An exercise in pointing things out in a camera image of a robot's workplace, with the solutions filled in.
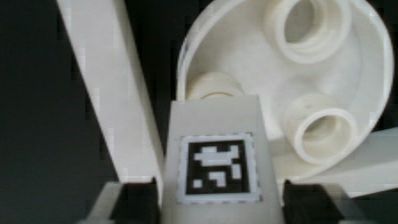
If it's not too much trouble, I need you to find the white round stool seat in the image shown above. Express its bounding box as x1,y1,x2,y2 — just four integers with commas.
178,0,395,180

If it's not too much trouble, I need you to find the white L-shaped fence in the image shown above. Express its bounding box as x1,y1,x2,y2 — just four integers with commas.
57,0,398,197

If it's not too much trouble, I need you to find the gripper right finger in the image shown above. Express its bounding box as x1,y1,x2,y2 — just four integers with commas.
283,180,374,224

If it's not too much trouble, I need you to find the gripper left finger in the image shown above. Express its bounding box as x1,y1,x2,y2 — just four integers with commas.
77,180,160,224

